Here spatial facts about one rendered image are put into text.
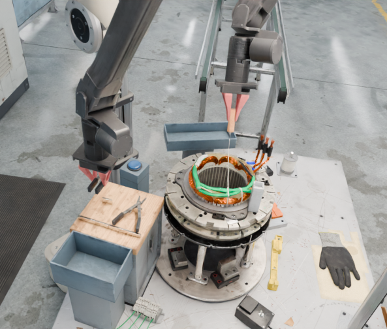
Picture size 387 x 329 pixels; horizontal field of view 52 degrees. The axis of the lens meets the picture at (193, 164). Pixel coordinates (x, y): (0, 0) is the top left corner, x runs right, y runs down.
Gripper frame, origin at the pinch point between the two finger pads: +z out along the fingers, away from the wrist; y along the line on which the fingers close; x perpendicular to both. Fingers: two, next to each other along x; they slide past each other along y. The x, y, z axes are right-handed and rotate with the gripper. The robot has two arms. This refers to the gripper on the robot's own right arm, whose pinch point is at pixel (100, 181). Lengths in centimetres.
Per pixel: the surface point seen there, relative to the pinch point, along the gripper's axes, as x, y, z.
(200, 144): 42.5, 16.2, 14.4
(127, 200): 6.6, 4.4, 12.1
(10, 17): 192, -176, 59
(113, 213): 0.9, 2.7, 12.1
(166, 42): 350, -99, 125
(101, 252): -8.7, 3.5, 17.4
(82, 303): -17.8, 1.8, 28.7
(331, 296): 15, 70, 40
